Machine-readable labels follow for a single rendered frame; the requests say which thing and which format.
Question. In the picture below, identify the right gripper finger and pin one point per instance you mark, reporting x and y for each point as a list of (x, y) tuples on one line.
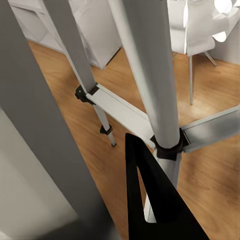
[(174, 220)]

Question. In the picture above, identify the bookcase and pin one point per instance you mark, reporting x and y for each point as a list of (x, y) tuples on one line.
[(94, 20)]

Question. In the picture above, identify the camera tripod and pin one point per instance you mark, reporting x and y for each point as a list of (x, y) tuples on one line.
[(46, 189)]

